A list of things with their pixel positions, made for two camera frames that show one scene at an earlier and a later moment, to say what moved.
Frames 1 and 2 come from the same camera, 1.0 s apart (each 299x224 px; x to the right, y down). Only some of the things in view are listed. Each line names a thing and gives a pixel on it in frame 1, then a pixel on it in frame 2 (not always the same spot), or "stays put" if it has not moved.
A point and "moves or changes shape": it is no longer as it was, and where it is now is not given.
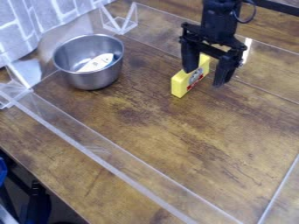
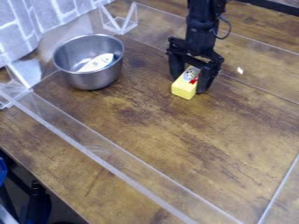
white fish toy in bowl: x=93 y=63 stays put
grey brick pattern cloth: x=24 y=18 stays put
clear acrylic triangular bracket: x=118 y=24 stays put
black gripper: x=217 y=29 -> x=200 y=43
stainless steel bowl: x=89 y=58 stays put
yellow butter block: x=184 y=80 moves or changes shape
